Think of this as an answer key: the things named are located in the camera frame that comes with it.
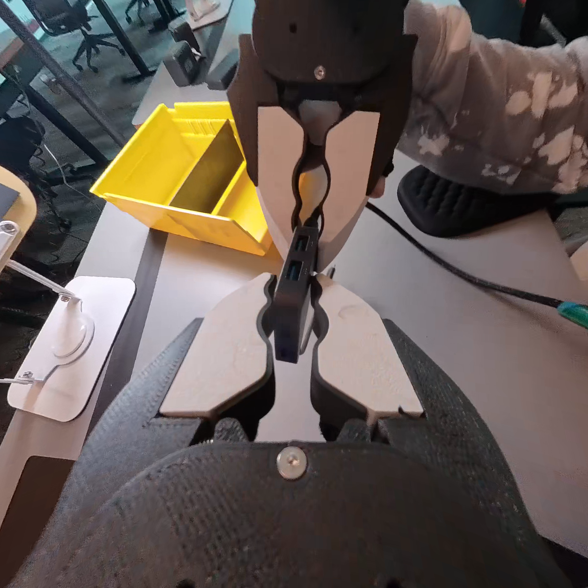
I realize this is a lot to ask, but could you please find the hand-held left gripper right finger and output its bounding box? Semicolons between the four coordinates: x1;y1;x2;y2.
311;274;425;425

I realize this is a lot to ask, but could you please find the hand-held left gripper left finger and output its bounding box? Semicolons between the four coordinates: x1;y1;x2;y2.
159;272;276;419

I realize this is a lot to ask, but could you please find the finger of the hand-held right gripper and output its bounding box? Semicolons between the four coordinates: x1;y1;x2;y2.
316;110;382;273
256;106;307;252

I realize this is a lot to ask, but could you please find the black multiport usb hub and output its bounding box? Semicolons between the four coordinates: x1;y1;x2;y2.
271;225;320;364

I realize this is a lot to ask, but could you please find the yellow plastic bin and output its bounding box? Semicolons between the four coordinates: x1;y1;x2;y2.
89;102;277;256

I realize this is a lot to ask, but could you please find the braided hdmi cable green plug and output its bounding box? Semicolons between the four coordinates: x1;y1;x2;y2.
365;201;588;330

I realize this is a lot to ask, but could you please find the person's right forearm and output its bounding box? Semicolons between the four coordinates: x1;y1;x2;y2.
397;0;588;196

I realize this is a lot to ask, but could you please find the black bin divider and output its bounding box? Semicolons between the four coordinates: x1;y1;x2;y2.
169;119;245;216

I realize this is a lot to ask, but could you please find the black rectangular box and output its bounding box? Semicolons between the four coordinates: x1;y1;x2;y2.
206;59;240;91

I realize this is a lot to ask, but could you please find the black chair armrest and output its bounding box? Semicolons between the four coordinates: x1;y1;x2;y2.
396;164;559;239

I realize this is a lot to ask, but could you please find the black table strip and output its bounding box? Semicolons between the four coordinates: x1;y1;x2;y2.
0;227;168;582

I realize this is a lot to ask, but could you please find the grey small box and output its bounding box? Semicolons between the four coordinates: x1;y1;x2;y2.
163;40;206;86
168;19;202;44

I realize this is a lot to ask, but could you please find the white tablet stand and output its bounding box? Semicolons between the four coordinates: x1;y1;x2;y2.
0;220;137;422

